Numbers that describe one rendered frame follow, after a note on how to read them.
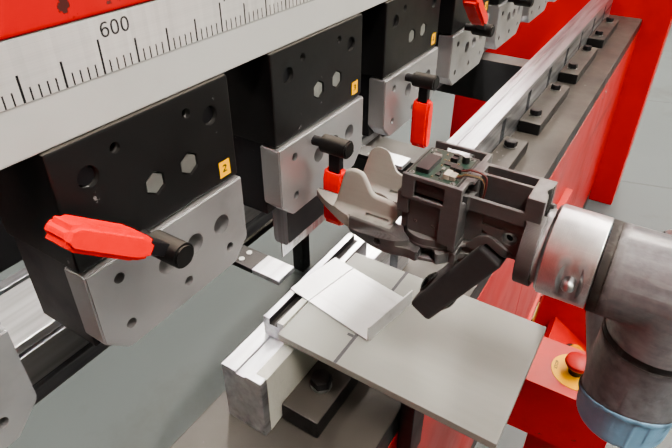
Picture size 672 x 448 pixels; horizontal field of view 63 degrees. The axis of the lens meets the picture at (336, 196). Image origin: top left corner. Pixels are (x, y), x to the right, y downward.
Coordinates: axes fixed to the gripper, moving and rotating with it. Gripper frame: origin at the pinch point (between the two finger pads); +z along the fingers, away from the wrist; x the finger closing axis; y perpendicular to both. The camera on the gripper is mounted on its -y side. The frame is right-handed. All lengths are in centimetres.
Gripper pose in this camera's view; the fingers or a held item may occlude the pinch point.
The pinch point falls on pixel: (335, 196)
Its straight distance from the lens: 55.3
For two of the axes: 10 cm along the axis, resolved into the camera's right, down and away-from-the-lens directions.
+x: -5.4, 4.6, -7.1
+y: 0.0, -8.4, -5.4
